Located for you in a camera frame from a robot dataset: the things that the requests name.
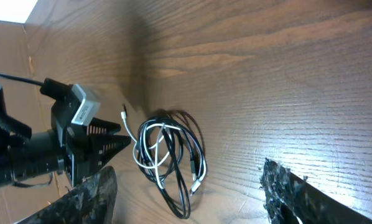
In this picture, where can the left camera cable black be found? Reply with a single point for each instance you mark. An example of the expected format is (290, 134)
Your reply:
(12, 77)

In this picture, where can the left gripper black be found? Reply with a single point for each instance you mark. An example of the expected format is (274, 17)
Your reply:
(73, 139)

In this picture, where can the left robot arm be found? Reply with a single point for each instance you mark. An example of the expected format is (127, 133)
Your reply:
(24, 154)

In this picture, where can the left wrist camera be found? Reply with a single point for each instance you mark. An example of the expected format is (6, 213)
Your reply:
(89, 105)

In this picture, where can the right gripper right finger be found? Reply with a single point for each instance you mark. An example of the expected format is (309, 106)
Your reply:
(291, 199)

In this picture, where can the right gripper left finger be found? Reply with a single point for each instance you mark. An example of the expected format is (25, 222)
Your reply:
(91, 202)

